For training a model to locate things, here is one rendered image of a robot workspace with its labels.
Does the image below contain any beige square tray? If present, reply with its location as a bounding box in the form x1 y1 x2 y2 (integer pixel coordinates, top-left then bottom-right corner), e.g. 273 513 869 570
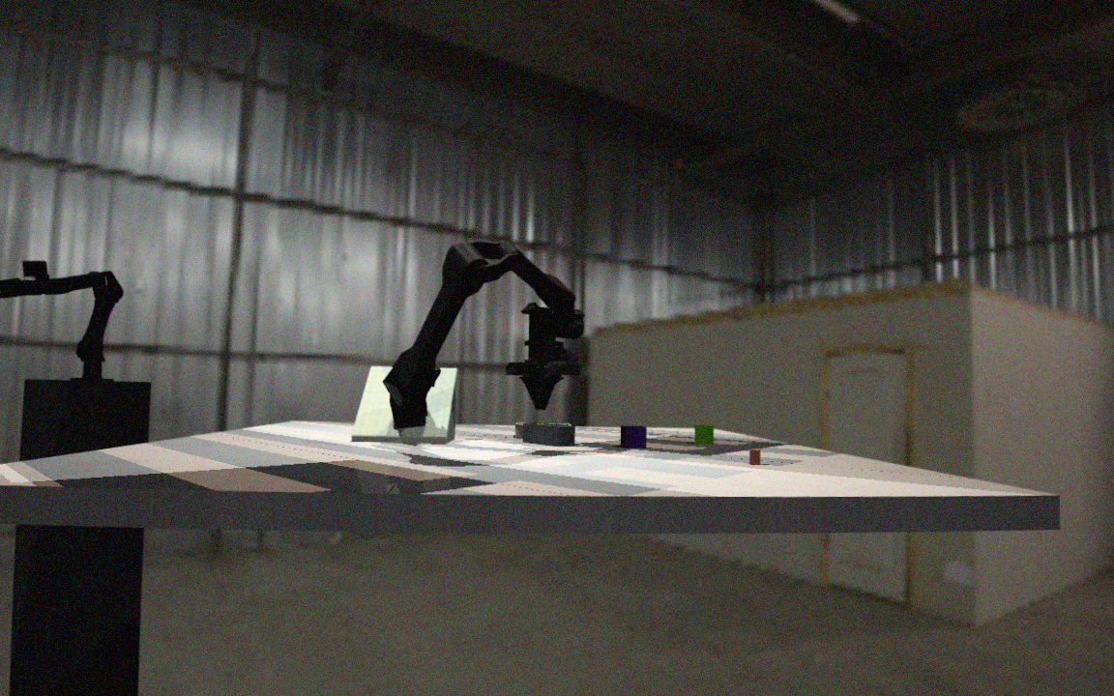
515 422 570 439

